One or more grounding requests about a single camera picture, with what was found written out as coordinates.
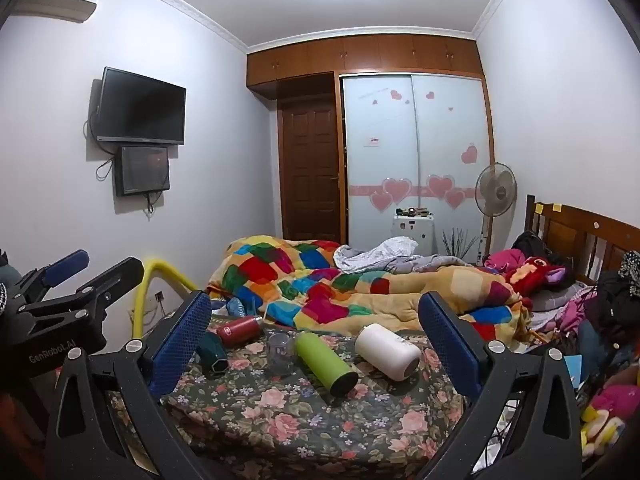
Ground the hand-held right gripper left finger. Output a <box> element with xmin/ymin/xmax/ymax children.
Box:
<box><xmin>45</xmin><ymin>290</ymin><xmax>222</xmax><ymax>480</ymax></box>

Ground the grey cloth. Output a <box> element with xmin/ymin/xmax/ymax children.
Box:
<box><xmin>395</xmin><ymin>253</ymin><xmax>472</xmax><ymax>274</ymax></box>

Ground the white bottle cup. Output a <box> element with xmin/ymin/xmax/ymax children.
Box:
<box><xmin>354</xmin><ymin>323</ymin><xmax>423</xmax><ymax>382</ymax></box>

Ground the pink plush toy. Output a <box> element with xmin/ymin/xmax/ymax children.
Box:
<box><xmin>483</xmin><ymin>248</ymin><xmax>532</xmax><ymax>274</ymax></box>

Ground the white patterned cloth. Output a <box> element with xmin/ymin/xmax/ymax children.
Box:
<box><xmin>333</xmin><ymin>237</ymin><xmax>419</xmax><ymax>274</ymax></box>

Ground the blue white cloth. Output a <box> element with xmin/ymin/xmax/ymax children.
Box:
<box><xmin>224</xmin><ymin>296</ymin><xmax>262</xmax><ymax>319</ymax></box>

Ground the small black wall monitor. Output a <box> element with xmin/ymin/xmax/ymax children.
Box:
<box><xmin>114</xmin><ymin>145</ymin><xmax>171</xmax><ymax>198</ymax></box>

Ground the wooden wardrobe with sliding doors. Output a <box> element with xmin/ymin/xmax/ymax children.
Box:
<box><xmin>246</xmin><ymin>34</ymin><xmax>497</xmax><ymax>267</ymax></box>

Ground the white air conditioner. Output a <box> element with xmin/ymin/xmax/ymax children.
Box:
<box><xmin>11</xmin><ymin>0</ymin><xmax>98</xmax><ymax>24</ymax></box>

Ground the brown wooden door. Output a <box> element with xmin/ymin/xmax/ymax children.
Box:
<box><xmin>276</xmin><ymin>72</ymin><xmax>347</xmax><ymax>244</ymax></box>

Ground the pile of pink clothes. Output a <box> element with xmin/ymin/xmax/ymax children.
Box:
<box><xmin>529</xmin><ymin>280</ymin><xmax>602</xmax><ymax>343</ymax></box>

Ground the red bottle cup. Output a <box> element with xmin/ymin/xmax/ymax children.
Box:
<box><xmin>216</xmin><ymin>316</ymin><xmax>265</xmax><ymax>347</ymax></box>

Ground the pile of dark clothes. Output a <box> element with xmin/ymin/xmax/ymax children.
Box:
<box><xmin>594</xmin><ymin>250</ymin><xmax>640</xmax><ymax>333</ymax></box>

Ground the yellow pipe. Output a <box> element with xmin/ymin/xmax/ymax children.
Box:
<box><xmin>130</xmin><ymin>258</ymin><xmax>199</xmax><ymax>337</ymax></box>

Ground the clear glass cup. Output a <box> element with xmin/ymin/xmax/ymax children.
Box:
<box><xmin>266</xmin><ymin>331</ymin><xmax>296</xmax><ymax>378</ymax></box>

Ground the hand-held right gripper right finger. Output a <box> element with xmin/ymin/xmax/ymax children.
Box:
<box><xmin>414</xmin><ymin>291</ymin><xmax>584</xmax><ymax>480</ymax></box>

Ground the floral bedsheet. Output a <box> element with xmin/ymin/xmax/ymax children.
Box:
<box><xmin>107</xmin><ymin>311</ymin><xmax>503</xmax><ymax>480</ymax></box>

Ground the green bottle cup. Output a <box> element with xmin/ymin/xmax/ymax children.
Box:
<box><xmin>293</xmin><ymin>331</ymin><xmax>360</xmax><ymax>395</ymax></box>

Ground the black bag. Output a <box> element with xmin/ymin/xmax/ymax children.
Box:
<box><xmin>510</xmin><ymin>230</ymin><xmax>552</xmax><ymax>262</ymax></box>

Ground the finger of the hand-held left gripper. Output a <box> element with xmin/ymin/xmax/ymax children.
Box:
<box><xmin>17</xmin><ymin>256</ymin><xmax>146</xmax><ymax>343</ymax></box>
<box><xmin>9</xmin><ymin>249</ymin><xmax>91</xmax><ymax>313</ymax></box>

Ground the colourful patchwork quilt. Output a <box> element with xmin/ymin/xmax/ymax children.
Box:
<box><xmin>207</xmin><ymin>236</ymin><xmax>535</xmax><ymax>347</ymax></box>

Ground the wooden bed headboard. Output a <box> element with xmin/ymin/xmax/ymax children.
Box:
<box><xmin>524</xmin><ymin>193</ymin><xmax>640</xmax><ymax>288</ymax></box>

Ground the dry plant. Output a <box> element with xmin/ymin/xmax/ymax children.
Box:
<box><xmin>442</xmin><ymin>227</ymin><xmax>482</xmax><ymax>264</ymax></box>

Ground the standing fan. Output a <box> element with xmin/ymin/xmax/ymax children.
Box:
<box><xmin>474</xmin><ymin>162</ymin><xmax>518</xmax><ymax>264</ymax></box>

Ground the red plush toy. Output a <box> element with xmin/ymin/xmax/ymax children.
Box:
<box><xmin>502</xmin><ymin>255</ymin><xmax>572</xmax><ymax>297</ymax></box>

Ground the black cable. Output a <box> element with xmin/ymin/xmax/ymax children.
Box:
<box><xmin>88</xmin><ymin>105</ymin><xmax>117</xmax><ymax>182</ymax></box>

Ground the black wall television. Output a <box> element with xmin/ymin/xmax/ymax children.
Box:
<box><xmin>96</xmin><ymin>66</ymin><xmax>188</xmax><ymax>146</ymax></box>

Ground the small white cabinet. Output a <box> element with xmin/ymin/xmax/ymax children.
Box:
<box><xmin>391</xmin><ymin>213</ymin><xmax>435</xmax><ymax>257</ymax></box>

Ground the yellow soft toy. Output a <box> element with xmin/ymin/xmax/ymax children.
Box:
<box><xmin>579</xmin><ymin>404</ymin><xmax>627</xmax><ymax>457</ymax></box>

